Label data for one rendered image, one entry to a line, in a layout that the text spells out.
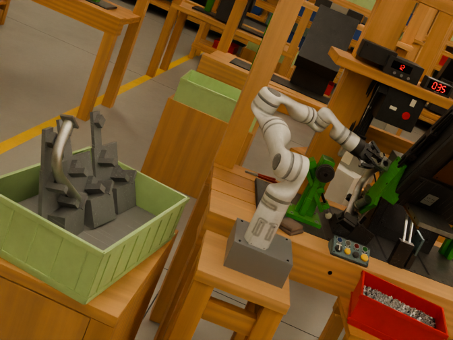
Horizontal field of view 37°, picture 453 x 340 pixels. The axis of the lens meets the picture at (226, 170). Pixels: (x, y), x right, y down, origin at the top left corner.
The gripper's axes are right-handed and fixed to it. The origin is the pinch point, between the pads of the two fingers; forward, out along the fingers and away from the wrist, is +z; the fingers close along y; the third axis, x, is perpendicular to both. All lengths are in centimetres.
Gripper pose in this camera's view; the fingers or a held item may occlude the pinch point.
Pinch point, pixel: (380, 164)
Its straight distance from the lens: 283.5
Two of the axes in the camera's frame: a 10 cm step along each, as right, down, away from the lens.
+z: 8.0, 5.7, 1.9
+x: -4.0, 2.8, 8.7
